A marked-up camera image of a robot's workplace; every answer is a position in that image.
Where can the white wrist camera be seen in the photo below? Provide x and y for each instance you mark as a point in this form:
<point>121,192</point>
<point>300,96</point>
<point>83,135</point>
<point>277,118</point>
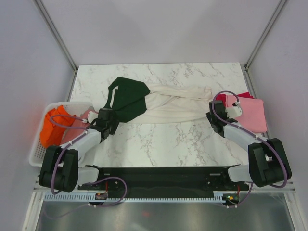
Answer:
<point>234,111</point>
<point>92,115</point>

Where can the orange t shirt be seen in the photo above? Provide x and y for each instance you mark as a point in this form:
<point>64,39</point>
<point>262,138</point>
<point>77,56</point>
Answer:
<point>52,134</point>

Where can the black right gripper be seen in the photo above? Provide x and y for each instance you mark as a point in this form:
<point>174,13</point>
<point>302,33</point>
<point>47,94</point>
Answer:
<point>209,117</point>

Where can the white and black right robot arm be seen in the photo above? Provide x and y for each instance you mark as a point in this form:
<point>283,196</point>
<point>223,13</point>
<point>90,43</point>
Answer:
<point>267,160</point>

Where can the white slotted cable duct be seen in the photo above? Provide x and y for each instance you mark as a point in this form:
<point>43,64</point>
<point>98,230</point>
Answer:
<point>102,197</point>

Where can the light pink folded t shirt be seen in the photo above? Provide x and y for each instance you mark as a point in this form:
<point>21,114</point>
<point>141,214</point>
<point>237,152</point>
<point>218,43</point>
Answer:
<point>250,115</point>

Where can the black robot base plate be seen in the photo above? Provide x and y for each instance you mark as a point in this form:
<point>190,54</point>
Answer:
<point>165,181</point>

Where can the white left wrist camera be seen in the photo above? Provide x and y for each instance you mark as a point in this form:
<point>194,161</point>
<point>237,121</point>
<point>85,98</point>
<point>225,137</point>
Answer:
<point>92,115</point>

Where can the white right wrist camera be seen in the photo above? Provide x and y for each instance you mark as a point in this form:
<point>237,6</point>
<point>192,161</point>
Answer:
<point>234,111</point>

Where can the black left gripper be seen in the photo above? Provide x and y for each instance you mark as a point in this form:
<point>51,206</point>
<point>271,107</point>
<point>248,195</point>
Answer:
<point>115,123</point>

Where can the left aluminium frame post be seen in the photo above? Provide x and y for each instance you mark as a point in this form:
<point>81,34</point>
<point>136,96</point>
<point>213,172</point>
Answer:
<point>55,33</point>

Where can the cream and green Charlie Brown shirt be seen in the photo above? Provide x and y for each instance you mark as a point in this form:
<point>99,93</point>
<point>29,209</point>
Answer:
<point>137,102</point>

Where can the aluminium frame post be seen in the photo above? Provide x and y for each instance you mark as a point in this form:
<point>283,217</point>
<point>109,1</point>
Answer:
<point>55,33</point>
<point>270,24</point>

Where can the white plastic laundry basket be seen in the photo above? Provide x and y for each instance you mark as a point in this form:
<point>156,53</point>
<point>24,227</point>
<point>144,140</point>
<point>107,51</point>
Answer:
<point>38,151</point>

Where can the salmon pink t shirt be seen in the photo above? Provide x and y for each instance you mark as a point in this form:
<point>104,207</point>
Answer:
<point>72,133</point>

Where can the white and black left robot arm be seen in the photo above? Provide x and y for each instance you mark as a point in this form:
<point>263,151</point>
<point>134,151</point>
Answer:
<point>60,170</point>

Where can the right aluminium frame post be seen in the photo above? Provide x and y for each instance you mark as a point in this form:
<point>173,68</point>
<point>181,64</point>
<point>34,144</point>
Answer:
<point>270,24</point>

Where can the crimson folded t shirt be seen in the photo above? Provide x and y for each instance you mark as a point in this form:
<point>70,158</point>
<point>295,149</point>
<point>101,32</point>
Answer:
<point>220,97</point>

